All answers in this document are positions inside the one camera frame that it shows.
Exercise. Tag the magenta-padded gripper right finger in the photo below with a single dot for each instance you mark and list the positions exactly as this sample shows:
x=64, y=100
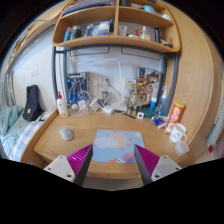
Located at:
x=163, y=165

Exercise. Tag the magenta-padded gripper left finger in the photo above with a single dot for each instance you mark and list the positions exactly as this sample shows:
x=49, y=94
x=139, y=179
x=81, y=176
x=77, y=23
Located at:
x=61, y=165

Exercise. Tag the white computer mouse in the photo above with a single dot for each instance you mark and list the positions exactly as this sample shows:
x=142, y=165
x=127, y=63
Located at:
x=66, y=134

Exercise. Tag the blue cloud print mouse pad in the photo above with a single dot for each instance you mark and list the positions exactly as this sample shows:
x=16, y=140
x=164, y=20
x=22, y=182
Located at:
x=116, y=145

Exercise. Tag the translucent plastic cup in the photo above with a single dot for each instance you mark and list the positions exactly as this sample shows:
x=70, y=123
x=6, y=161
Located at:
x=182, y=148

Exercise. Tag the white mug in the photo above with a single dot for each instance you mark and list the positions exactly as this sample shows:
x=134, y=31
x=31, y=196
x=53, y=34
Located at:
x=177, y=133

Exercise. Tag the blue snack packet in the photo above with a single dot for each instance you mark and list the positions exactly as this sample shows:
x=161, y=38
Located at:
x=159, y=121

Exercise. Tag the plaid bed sheet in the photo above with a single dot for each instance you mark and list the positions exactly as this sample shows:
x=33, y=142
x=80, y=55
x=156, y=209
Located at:
x=23, y=136

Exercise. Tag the red chips can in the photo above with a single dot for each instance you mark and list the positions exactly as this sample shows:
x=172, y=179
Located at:
x=175, y=116

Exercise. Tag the small white desk clock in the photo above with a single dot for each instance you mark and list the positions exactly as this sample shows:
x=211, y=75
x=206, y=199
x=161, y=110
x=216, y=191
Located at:
x=140, y=115

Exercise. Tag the teal round container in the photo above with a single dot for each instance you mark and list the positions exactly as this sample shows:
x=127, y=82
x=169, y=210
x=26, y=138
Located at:
x=149, y=112

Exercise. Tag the white red-pump lotion bottle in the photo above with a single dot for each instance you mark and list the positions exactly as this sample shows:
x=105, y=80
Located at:
x=62, y=106

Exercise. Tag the blue spray bottle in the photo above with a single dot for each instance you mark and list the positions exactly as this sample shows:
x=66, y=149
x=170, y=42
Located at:
x=162, y=103

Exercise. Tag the white charger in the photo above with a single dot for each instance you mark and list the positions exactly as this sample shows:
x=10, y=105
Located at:
x=82, y=105

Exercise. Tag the black bag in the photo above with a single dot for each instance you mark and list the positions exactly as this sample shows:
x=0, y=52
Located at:
x=32, y=103

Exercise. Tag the teal blanket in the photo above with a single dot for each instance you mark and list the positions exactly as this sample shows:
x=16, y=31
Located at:
x=8, y=118

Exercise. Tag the white power strip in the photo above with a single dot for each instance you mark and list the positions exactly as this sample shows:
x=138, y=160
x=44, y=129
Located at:
x=107, y=109

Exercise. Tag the blue robot model kit box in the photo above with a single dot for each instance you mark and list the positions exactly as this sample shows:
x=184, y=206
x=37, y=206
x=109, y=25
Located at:
x=76, y=86

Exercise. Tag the colourful figure box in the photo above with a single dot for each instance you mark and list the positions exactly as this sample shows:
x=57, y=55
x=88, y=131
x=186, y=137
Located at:
x=148, y=80

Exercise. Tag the wooden shelf unit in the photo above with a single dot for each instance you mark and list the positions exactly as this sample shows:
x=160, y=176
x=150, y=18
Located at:
x=113, y=40

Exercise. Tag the white wall socket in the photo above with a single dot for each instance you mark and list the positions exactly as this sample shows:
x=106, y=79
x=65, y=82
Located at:
x=96, y=82

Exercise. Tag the grey metal bed frame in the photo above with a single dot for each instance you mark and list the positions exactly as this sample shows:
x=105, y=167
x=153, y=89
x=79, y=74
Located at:
x=54, y=73

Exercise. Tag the white wall switch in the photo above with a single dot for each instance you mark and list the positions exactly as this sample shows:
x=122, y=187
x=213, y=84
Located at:
x=34, y=72

